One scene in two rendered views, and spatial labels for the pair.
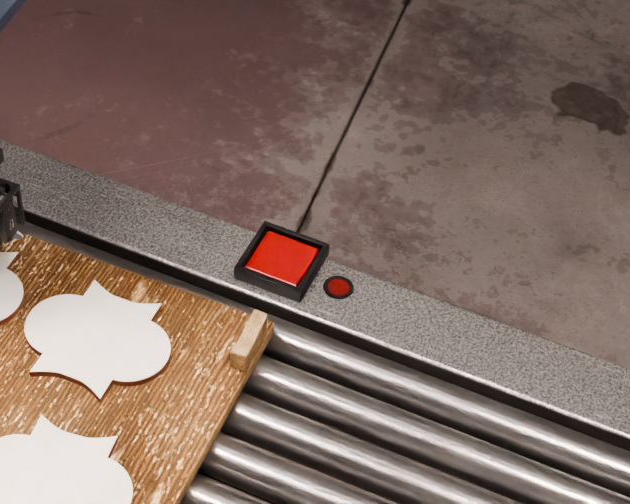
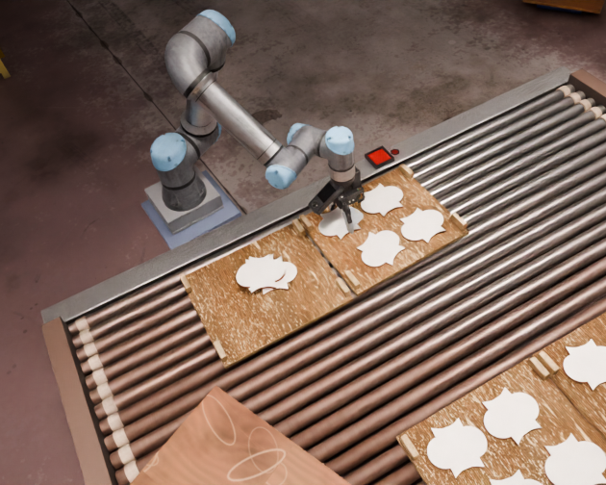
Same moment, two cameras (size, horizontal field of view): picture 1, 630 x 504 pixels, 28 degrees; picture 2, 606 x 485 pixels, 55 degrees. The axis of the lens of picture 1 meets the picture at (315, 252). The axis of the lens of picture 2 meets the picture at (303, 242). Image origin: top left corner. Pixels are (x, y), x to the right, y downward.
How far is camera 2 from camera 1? 130 cm
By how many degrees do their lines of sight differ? 26
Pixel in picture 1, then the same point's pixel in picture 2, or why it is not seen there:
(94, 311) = (372, 196)
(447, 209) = not seen: hidden behind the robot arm
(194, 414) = (419, 191)
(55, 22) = (88, 233)
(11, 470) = (414, 230)
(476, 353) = (435, 137)
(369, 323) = (411, 151)
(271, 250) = (375, 157)
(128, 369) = (397, 197)
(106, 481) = (429, 214)
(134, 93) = (145, 226)
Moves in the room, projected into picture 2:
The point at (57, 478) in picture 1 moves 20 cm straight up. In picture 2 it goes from (422, 222) to (425, 177)
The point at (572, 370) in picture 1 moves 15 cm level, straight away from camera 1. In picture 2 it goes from (452, 123) to (427, 102)
